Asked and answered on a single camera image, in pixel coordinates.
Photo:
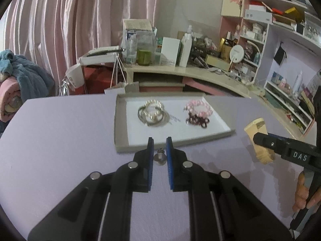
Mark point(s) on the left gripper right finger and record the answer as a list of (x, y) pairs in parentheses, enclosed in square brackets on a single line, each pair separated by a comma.
[(220, 206)]

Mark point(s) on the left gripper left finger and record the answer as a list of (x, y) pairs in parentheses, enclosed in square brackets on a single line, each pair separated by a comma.
[(99, 208)]

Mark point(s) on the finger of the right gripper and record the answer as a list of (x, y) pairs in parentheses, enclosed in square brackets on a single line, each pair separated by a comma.
[(271, 142)]

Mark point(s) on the small silver pendant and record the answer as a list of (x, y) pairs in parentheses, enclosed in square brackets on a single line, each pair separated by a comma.
[(160, 157)]

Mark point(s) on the person's right hand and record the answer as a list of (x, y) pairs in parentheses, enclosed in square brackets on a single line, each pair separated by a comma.
[(302, 194)]

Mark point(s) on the grey cardboard tray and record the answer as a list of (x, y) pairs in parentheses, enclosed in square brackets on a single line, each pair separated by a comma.
[(131, 134)]

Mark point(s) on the round white mirror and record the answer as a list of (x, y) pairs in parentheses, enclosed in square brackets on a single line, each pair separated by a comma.
[(237, 54)]

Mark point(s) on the pink white bookshelf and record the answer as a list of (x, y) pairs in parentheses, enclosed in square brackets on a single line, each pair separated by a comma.
[(281, 40)]

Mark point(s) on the white paper shopping bag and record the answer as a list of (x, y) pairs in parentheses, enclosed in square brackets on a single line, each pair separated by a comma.
[(119, 82)]

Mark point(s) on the curved beige desk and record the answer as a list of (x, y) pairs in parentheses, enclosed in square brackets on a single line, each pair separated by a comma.
[(170, 78)]

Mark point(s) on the white paper cup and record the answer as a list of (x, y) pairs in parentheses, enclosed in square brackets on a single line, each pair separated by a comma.
[(75, 76)]

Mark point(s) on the white lotion bottle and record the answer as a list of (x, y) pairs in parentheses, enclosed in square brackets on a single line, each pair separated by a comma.
[(186, 45)]

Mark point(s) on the pink folded blanket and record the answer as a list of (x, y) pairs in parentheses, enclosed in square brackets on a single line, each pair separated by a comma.
[(10, 98)]

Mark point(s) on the blue fleece blanket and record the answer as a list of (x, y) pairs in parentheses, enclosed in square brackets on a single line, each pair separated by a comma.
[(34, 81)]

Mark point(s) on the white carton box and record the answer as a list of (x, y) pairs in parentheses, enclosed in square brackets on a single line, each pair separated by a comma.
[(169, 51)]

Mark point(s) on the black hair straightener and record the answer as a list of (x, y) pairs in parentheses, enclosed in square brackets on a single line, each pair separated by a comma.
[(96, 53)]

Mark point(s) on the green glass jar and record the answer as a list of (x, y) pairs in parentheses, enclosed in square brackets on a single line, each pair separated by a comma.
[(144, 57)]

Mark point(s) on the clear plastic water bottle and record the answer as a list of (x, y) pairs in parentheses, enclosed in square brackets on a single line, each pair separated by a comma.
[(131, 51)]

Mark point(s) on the pink satin curtain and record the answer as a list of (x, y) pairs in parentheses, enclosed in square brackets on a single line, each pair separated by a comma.
[(55, 33)]

